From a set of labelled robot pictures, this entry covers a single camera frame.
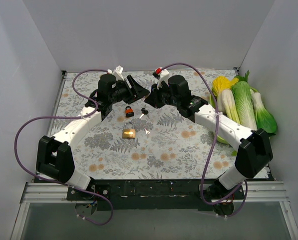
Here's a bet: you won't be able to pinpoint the orange black padlock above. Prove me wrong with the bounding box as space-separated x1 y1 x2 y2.
125 105 134 118

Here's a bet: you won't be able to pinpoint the large brass padlock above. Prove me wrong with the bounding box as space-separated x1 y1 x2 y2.
122 121 136 139

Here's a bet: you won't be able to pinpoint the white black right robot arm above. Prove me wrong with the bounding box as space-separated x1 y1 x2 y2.
145 75 273 199

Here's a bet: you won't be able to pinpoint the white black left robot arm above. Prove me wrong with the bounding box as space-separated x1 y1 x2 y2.
36 73 150 200

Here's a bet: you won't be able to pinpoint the orange black padlock key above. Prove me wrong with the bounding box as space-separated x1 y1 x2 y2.
139 108 149 119

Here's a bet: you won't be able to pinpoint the floral patterned mat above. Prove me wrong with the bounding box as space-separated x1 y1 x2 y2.
37 69 269 180

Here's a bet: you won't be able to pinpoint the green plastic basket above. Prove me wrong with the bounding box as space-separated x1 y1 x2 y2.
209 87 276 145

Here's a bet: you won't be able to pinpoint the yellow-leaf napa cabbage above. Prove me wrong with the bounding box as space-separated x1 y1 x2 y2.
212 76 239 114

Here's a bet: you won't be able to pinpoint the green celery stalks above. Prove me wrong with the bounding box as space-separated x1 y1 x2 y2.
225 99 242 157

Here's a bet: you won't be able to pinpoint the green napa cabbage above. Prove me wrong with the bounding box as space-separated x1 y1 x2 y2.
231 81 257 130

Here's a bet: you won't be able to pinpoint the bok choy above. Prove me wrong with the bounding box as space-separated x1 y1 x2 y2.
251 92 277 135

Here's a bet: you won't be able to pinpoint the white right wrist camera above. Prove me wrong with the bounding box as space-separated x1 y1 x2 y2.
152 67 170 90

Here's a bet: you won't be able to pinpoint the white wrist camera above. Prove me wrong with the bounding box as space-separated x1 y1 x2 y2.
152 67 170 90
107 65 124 81

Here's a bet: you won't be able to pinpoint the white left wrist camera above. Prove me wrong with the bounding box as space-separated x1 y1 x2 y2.
107 65 124 81

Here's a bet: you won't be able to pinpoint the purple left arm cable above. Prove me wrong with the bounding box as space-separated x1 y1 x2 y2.
14 68 114 226

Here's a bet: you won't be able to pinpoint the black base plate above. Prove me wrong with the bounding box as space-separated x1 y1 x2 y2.
66 179 229 211

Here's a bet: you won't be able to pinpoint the aluminium frame rail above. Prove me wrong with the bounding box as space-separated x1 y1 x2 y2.
11 182 298 240

